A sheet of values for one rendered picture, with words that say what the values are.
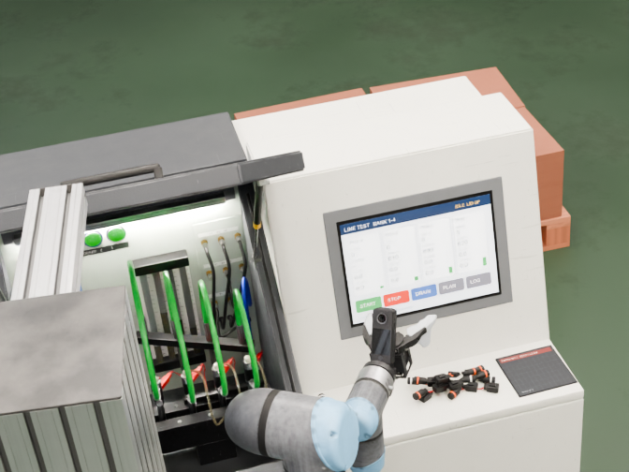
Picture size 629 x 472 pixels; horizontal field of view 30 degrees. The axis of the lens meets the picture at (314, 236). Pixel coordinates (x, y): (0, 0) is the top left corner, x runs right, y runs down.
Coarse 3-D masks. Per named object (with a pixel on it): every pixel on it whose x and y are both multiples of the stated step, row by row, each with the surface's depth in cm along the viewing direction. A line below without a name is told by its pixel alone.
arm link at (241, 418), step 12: (240, 396) 204; (252, 396) 201; (264, 396) 200; (228, 408) 204; (240, 408) 200; (252, 408) 199; (228, 420) 203; (240, 420) 200; (252, 420) 198; (228, 432) 203; (240, 432) 200; (252, 432) 198; (240, 444) 202; (252, 444) 199
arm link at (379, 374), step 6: (366, 366) 237; (372, 366) 237; (378, 366) 237; (360, 372) 237; (366, 372) 236; (372, 372) 235; (378, 372) 235; (384, 372) 236; (378, 378) 234; (384, 378) 235; (390, 378) 236; (384, 384) 234; (390, 384) 236; (390, 390) 235
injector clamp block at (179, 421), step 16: (176, 416) 305; (192, 416) 302; (208, 416) 301; (160, 432) 299; (176, 432) 300; (192, 432) 301; (208, 432) 302; (224, 432) 304; (176, 448) 303; (208, 448) 305; (224, 448) 307
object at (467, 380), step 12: (456, 372) 304; (468, 372) 301; (480, 372) 301; (408, 384) 302; (432, 384) 301; (444, 384) 299; (456, 384) 299; (468, 384) 300; (492, 384) 299; (420, 396) 297; (456, 396) 299
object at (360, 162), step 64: (320, 128) 305; (384, 128) 302; (448, 128) 299; (512, 128) 296; (320, 192) 288; (384, 192) 292; (512, 192) 299; (320, 256) 294; (512, 256) 305; (320, 320) 299; (448, 320) 307; (512, 320) 311; (320, 384) 305; (448, 448) 297; (512, 448) 302; (576, 448) 308
